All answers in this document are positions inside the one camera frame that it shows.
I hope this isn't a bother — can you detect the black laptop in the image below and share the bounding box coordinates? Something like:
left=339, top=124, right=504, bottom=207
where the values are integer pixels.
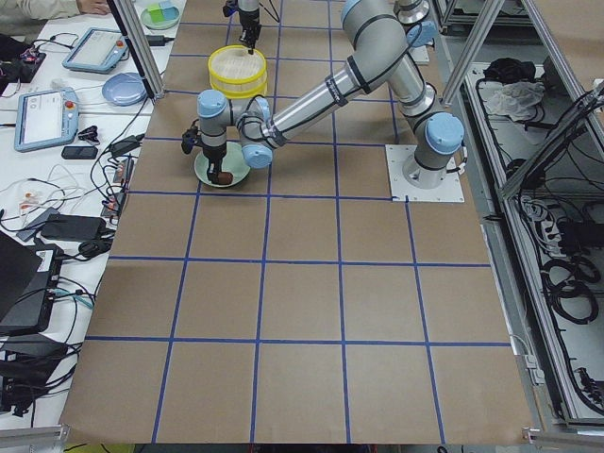
left=1, top=233, right=63, bottom=336

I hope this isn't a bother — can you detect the teach pendant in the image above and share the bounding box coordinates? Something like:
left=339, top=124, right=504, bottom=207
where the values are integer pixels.
left=14, top=88, right=79, bottom=153
left=62, top=27, right=127, bottom=74

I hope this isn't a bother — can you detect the blue plate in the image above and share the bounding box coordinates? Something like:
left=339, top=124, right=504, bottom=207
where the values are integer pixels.
left=101, top=73, right=147, bottom=107

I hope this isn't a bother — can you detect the yellow bamboo steamer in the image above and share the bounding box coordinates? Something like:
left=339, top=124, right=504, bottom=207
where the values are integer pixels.
left=208, top=45, right=267, bottom=83
left=210, top=78, right=268, bottom=99

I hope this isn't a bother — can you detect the aluminium frame post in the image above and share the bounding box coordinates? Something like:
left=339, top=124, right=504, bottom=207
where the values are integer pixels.
left=108, top=0, right=164, bottom=103

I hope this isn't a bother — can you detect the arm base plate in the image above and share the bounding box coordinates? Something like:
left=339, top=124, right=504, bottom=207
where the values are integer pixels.
left=410, top=45, right=429, bottom=65
left=385, top=144, right=464, bottom=203

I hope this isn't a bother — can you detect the far teach pendant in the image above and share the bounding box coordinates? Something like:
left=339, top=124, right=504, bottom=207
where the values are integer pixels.
left=62, top=27, right=127, bottom=74

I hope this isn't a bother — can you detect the green bowl with blocks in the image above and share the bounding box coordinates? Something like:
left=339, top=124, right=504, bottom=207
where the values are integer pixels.
left=141, top=1, right=180, bottom=30

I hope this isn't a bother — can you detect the near teach pendant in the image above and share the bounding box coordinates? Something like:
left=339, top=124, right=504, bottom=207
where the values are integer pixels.
left=14, top=88, right=79, bottom=153

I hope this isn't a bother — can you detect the black power adapter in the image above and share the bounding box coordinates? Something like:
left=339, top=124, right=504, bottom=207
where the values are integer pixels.
left=41, top=214, right=106, bottom=242

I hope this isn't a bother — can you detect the light green plate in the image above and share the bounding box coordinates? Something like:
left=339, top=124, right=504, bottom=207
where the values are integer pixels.
left=193, top=142, right=250, bottom=189

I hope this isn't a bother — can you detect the white cloth rag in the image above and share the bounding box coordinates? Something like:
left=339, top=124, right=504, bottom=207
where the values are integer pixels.
left=485, top=81, right=545, bottom=122

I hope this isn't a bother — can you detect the brown steamed bun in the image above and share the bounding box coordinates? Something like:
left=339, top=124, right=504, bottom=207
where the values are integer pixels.
left=214, top=172, right=233, bottom=186

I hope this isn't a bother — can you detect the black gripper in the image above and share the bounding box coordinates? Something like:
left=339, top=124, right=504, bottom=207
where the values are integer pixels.
left=202, top=143, right=227, bottom=183
left=239, top=9, right=261, bottom=55

